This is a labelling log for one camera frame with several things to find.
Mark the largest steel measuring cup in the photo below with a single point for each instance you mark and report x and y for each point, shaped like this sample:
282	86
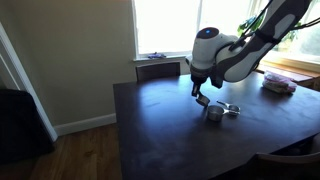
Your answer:
215	115

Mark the dark wooden dining chair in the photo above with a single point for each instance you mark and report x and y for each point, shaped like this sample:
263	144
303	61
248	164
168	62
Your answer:
156	71

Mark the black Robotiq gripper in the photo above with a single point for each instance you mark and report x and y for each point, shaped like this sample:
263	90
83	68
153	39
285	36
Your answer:
200	80

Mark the black upholstered chair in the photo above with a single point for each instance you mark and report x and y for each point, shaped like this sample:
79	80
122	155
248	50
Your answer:
20	126

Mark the smallest steel measuring cup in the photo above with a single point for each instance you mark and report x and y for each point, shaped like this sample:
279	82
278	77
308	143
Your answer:
233	108

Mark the white baseboard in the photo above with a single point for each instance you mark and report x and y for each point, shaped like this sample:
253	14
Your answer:
86	124

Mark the white door frame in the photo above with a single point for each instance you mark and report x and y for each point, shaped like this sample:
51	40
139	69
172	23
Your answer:
15	60

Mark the wooden window bench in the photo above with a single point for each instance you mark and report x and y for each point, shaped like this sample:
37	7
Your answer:
300	75

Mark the large white framed window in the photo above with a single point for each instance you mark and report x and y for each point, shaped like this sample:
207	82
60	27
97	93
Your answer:
166	26

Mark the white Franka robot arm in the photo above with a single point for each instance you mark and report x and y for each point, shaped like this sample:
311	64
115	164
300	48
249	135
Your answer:
240	63

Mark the purple cloth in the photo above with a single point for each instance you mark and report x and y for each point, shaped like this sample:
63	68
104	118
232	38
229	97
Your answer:
156	56

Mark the clear plastic bag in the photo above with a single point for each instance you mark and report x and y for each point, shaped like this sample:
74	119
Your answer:
278	83

